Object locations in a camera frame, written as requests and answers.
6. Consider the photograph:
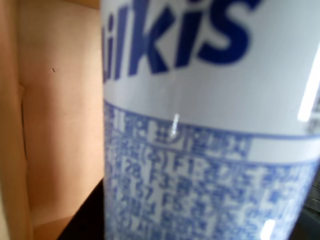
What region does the brown cardboard box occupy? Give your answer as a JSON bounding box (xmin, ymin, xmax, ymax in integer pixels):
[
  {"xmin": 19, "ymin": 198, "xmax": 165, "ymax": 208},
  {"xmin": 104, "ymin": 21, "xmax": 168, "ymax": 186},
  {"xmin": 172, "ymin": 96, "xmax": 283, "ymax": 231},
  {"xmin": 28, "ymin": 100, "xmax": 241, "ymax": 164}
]
[{"xmin": 0, "ymin": 0, "xmax": 106, "ymax": 240}]

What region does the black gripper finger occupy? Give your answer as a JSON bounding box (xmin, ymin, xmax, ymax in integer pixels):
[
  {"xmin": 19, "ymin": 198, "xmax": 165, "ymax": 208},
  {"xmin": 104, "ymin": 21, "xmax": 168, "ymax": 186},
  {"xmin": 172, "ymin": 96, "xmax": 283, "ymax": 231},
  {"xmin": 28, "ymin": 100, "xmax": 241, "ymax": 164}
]
[
  {"xmin": 58, "ymin": 177, "xmax": 108, "ymax": 240},
  {"xmin": 289, "ymin": 184, "xmax": 320, "ymax": 240}
]

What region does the white blue Milkis can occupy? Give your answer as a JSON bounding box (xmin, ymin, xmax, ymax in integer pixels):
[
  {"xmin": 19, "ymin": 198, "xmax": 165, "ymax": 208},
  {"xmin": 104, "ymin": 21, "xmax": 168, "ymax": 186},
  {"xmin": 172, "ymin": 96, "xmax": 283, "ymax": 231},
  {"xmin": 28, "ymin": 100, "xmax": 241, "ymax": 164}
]
[{"xmin": 100, "ymin": 0, "xmax": 320, "ymax": 240}]

